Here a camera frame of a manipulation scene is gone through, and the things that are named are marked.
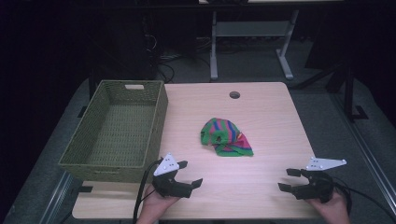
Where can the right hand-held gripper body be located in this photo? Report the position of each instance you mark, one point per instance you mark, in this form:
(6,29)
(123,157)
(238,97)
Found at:
(314,186)

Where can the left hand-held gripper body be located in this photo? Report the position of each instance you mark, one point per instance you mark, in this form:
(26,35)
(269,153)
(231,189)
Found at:
(168,183)

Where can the striped knit pet sweater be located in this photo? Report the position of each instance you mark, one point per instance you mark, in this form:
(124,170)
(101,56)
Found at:
(225,137)

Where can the person's left hand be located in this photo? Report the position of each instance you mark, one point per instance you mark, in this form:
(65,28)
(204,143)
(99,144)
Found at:
(157,203)

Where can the person's right hand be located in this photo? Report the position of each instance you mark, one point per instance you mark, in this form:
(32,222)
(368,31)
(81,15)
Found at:
(331,208)

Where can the green woven basket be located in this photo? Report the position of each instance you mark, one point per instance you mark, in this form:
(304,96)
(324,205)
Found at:
(118,133)

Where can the black metal stand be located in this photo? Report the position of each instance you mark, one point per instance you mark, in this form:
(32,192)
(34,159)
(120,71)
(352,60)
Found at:
(349,93)

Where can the aluminium rail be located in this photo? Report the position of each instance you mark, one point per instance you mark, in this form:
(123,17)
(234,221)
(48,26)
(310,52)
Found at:
(367,149)
(57,199)

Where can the grey metal desk frame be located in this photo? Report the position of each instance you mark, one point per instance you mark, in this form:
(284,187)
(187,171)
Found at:
(249,29)

